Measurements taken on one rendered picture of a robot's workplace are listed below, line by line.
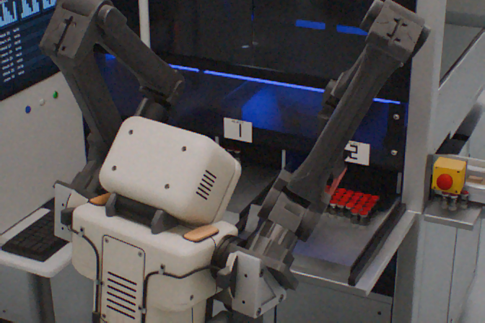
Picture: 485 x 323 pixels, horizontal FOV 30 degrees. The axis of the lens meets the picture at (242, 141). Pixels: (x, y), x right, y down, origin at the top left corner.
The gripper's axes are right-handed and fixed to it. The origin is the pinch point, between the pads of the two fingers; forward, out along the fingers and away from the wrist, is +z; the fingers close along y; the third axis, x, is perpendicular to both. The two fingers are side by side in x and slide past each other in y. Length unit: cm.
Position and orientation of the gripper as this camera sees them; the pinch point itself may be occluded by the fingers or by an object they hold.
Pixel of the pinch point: (328, 193)
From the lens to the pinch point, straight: 203.5
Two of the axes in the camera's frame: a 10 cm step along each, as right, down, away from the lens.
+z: 0.1, 9.0, 4.3
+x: -8.9, -1.9, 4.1
